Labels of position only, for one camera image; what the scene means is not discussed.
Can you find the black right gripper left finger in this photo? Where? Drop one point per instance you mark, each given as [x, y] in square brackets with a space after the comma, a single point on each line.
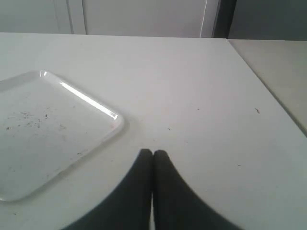
[128, 206]

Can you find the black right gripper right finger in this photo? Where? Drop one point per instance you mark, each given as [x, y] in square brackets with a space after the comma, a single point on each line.
[176, 206]

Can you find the white rectangular plastic tray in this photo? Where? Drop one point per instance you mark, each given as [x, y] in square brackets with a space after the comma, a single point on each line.
[46, 125]

